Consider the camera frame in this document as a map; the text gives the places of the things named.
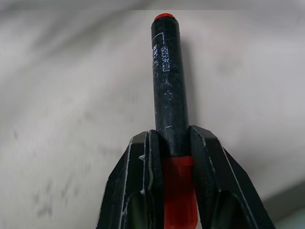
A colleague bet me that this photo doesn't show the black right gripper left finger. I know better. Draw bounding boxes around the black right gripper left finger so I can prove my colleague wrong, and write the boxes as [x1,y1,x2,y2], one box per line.
[100,129,167,229]

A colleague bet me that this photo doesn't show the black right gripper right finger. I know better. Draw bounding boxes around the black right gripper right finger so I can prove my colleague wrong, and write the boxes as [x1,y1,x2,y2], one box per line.
[187,125,277,229]

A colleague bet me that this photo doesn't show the black marker with red cap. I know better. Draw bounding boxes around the black marker with red cap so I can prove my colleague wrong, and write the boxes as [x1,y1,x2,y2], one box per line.
[150,13,198,229]

